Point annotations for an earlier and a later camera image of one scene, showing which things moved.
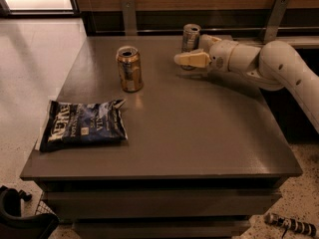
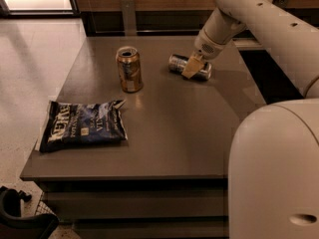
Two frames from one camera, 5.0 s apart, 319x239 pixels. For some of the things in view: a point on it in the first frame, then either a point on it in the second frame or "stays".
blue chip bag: x=73 y=123 stays
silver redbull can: x=190 y=40 to x=177 y=63
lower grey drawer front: x=161 y=228 stays
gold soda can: x=131 y=69 stays
